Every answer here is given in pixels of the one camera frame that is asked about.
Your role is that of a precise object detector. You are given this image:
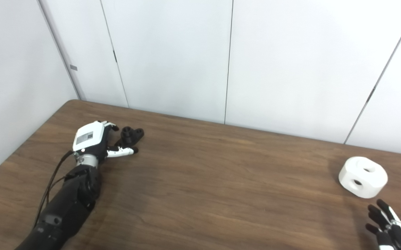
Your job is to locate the round white plastic piece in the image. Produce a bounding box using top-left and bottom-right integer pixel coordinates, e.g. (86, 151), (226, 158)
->
(338, 156), (389, 199)

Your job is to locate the black flanged holder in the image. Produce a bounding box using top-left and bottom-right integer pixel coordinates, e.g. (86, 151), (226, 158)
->
(114, 127), (144, 148)

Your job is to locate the black and white left hand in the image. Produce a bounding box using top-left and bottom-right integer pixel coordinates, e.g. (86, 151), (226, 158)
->
(73, 120), (139, 163)

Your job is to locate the black and white right hand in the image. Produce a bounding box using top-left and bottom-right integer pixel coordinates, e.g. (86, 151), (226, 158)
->
(365, 199), (401, 250)

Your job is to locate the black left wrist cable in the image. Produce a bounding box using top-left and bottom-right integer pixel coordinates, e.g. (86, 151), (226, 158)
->
(33, 150), (76, 228)

